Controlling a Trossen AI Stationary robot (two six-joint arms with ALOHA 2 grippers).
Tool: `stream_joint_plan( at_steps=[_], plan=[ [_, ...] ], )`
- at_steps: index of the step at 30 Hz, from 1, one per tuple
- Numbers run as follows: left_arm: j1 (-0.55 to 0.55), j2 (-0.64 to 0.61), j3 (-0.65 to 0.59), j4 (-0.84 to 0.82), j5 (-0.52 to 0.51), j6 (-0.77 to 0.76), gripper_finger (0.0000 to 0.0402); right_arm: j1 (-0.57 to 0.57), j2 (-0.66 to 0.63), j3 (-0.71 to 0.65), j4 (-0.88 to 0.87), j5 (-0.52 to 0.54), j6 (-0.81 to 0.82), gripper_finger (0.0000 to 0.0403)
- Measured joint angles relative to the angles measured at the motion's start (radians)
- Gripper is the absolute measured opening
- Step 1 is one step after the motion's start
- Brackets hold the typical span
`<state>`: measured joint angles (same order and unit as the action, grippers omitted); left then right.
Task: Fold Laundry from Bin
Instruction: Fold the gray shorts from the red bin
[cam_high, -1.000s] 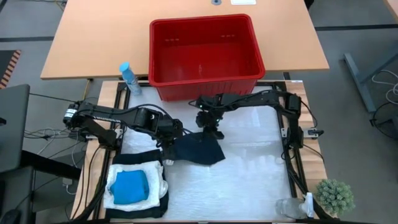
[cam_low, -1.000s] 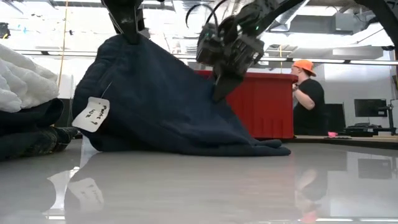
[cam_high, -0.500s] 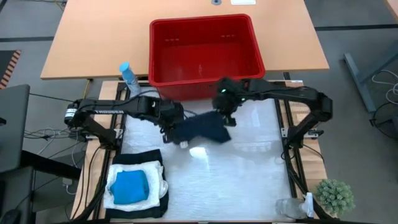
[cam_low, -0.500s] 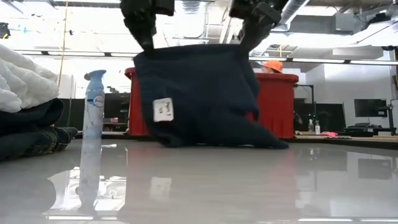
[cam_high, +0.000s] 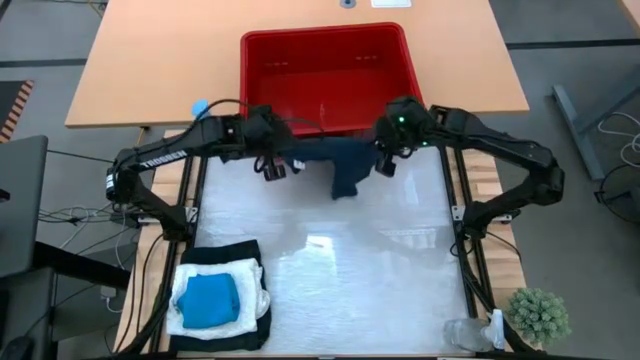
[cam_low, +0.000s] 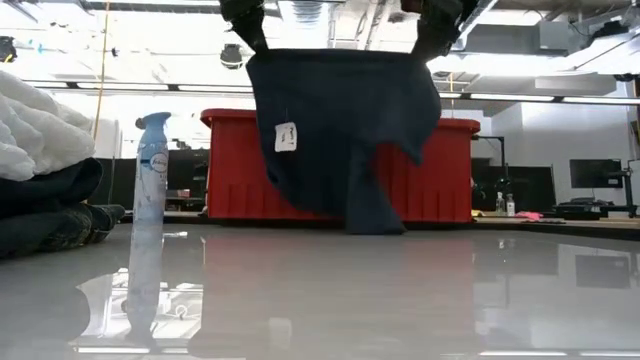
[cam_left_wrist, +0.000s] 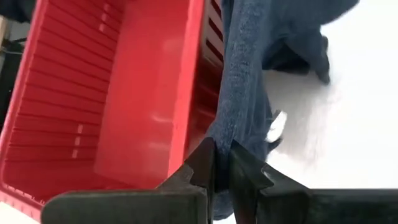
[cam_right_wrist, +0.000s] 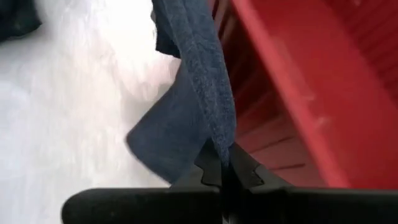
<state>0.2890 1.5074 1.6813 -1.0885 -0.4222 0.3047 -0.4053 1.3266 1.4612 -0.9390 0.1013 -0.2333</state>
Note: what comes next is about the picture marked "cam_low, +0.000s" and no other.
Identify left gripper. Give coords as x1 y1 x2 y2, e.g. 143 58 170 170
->
218 0 271 54

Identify dark navy garment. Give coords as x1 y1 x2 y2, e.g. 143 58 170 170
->
244 48 444 236

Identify white lace garment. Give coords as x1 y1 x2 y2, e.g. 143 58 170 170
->
0 69 96 184

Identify dark denim jeans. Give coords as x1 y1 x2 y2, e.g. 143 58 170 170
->
0 157 126 260

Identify red plastic laundry bin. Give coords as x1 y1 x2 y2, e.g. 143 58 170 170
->
199 108 482 225

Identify black ceiling device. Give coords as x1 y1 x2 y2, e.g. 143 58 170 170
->
0 35 19 64
219 43 245 71

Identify black pole stand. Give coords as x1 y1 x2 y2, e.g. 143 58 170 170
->
470 133 507 211

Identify light blue air freshener bottle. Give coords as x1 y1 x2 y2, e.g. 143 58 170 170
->
128 110 172 236

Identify black partition panel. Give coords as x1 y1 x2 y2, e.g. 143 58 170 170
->
87 157 139 211

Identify black computer monitor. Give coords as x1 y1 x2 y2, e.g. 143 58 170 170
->
570 158 624 190

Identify black desk equipment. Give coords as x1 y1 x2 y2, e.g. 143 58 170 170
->
553 197 609 222

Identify silver ceiling duct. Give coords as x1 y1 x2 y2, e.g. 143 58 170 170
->
429 0 501 76

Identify ceiling light rail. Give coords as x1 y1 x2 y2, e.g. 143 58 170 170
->
22 78 640 106

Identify yellow hanging cord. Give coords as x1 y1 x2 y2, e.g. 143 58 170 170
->
91 0 112 142

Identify black aluminium table frame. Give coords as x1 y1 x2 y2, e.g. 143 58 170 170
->
119 215 640 242

